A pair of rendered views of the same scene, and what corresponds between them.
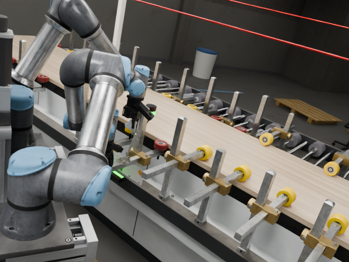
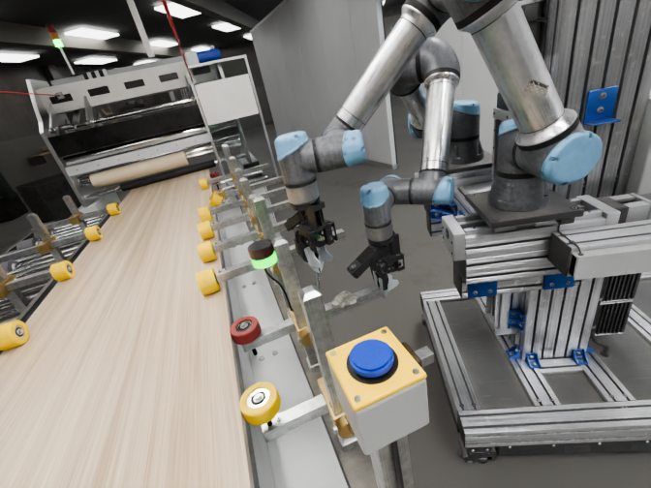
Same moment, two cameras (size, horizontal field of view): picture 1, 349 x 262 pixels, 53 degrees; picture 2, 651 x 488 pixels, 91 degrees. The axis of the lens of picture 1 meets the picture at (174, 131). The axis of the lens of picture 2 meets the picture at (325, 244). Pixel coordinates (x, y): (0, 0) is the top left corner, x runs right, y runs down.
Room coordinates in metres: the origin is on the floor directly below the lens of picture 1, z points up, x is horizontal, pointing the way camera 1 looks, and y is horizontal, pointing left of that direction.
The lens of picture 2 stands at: (2.21, 0.73, 1.46)
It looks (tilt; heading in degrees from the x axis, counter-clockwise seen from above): 27 degrees down; 221
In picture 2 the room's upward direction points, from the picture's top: 13 degrees counter-clockwise
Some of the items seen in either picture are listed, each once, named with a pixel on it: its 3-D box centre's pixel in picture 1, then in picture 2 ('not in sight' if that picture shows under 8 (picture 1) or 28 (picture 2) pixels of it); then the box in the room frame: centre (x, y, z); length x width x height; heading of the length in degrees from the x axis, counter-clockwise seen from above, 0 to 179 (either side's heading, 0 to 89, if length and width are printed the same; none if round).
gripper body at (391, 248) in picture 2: (103, 149); (384, 253); (1.49, 0.31, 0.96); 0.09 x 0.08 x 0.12; 145
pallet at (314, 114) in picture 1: (306, 111); not in sight; (6.82, -2.48, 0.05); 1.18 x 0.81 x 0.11; 31
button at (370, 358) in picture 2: not in sight; (371, 359); (2.04, 0.60, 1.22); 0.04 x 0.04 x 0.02
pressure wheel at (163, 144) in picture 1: (159, 150); (249, 339); (1.86, 0.06, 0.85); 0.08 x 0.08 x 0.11
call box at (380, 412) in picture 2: not in sight; (377, 389); (2.04, 0.60, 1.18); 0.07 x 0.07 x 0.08; 55
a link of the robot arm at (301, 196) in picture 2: (137, 92); (303, 192); (1.67, 0.22, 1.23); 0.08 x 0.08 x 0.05
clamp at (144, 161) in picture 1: (139, 156); (302, 324); (1.74, 0.16, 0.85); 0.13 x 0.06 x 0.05; 55
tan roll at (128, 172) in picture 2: not in sight; (165, 163); (0.73, -2.28, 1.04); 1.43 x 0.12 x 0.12; 145
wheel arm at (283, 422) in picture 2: (105, 147); (352, 390); (1.84, 0.38, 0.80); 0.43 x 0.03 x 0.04; 145
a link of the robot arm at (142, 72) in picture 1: (140, 77); (296, 159); (1.67, 0.22, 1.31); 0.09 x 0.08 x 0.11; 126
